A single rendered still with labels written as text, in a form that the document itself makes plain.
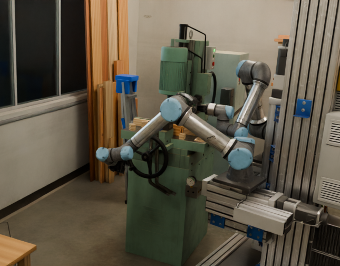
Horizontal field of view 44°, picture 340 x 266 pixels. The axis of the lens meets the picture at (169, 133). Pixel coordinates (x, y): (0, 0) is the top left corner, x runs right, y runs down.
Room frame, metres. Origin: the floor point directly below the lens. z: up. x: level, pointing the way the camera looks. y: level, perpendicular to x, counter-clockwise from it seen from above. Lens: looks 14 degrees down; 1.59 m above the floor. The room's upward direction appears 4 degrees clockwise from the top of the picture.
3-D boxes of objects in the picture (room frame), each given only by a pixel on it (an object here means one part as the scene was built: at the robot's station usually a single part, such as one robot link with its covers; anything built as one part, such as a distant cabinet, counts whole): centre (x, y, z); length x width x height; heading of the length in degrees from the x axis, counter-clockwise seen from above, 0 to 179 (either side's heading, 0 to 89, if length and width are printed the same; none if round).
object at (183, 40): (2.91, -0.05, 1.54); 0.08 x 0.08 x 0.17; 68
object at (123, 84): (3.67, 0.36, 0.58); 0.27 x 0.25 x 1.16; 71
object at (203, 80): (2.92, -0.22, 1.23); 0.09 x 0.08 x 0.15; 158
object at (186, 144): (2.68, 0.03, 0.87); 0.61 x 0.30 x 0.06; 68
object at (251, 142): (2.15, -0.40, 0.98); 0.13 x 0.12 x 0.14; 166
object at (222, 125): (2.44, -0.33, 1.02); 0.11 x 0.08 x 0.11; 38
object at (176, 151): (2.73, 0.03, 0.82); 0.40 x 0.21 x 0.04; 68
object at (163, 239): (2.89, -0.04, 0.36); 0.58 x 0.45 x 0.71; 158
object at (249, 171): (2.16, -0.40, 0.87); 0.15 x 0.15 x 0.10
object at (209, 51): (3.03, -0.25, 1.40); 0.10 x 0.06 x 0.16; 158
